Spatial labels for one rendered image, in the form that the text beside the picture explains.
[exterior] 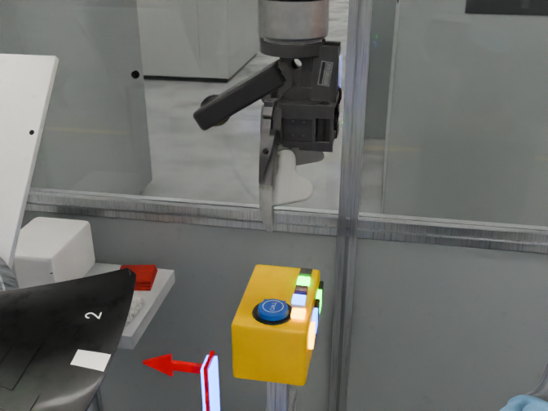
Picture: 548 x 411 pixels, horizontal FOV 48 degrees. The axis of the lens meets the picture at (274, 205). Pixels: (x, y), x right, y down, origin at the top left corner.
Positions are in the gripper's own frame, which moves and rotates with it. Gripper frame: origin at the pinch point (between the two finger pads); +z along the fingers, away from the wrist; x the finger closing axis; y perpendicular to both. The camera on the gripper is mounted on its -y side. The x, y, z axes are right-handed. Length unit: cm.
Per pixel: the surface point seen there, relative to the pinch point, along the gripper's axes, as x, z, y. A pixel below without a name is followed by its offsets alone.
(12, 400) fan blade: -31.3, 5.5, -16.9
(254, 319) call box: -2.0, 15.7, -2.2
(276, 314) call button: -1.7, 14.8, 0.7
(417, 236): 45, 26, 21
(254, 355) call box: -3.6, 20.3, -2.0
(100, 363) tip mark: -26.7, 4.3, -10.9
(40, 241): 30, 26, -53
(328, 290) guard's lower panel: 45, 41, 4
